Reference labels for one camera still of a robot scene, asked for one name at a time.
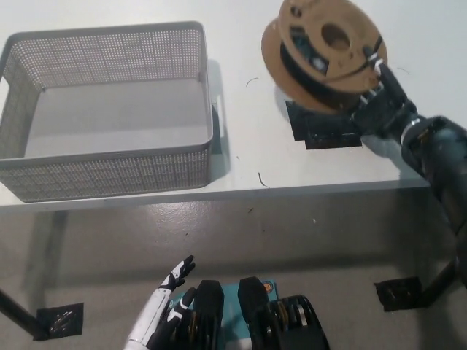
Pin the cardboard filament spool black filament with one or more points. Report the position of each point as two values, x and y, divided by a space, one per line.
328 43

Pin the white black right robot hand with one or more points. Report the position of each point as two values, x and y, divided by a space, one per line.
383 109

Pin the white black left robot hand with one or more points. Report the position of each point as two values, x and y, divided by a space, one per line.
164 310

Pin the black tape patch on table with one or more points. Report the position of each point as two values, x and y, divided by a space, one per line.
321 131

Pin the black tape patch on floor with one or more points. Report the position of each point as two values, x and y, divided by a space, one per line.
397 293
60 321

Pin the grey perforated plastic basket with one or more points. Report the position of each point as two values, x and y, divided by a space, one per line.
109 171

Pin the black teal robot body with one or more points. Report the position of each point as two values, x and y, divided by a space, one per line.
255 317

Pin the black table leg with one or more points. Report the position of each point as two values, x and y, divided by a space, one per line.
18 313
443 277

